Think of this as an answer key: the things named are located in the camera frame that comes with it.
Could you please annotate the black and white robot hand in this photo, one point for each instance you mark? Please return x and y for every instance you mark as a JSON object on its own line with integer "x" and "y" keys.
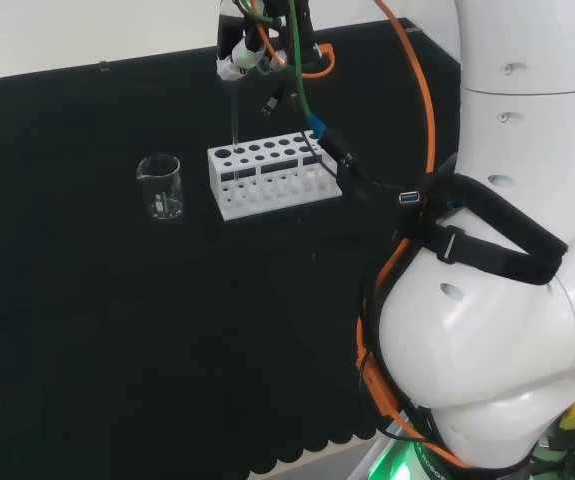
{"x": 237, "y": 30}

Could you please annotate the white test tube rack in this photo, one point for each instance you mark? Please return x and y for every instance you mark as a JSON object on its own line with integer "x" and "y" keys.
{"x": 272, "y": 195}

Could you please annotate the clear acrylic cloth clip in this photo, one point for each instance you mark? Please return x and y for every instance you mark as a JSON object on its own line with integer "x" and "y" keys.
{"x": 103, "y": 66}

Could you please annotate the clear glass beaker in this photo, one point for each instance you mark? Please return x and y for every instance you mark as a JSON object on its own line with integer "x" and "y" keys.
{"x": 163, "y": 192}

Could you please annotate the black bench cloth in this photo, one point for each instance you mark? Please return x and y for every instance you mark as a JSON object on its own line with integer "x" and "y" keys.
{"x": 117, "y": 300}

